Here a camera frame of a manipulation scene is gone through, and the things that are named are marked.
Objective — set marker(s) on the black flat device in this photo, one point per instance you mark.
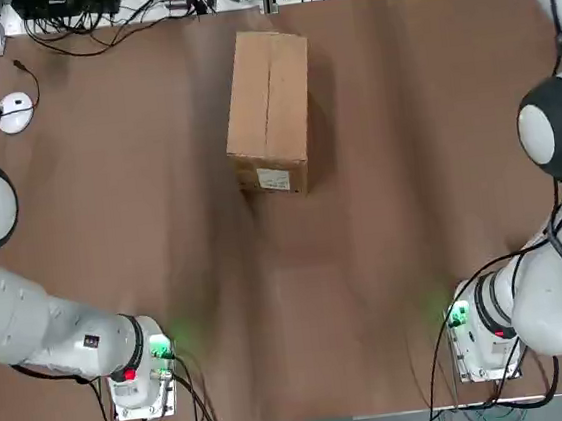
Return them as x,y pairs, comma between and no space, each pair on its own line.
63,2

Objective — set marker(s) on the brown cardboard box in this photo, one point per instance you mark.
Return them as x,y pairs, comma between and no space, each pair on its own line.
269,96

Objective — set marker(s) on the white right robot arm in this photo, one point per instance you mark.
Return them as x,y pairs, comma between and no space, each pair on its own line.
547,303

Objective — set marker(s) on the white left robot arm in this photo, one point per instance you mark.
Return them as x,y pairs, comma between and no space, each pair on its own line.
21,323

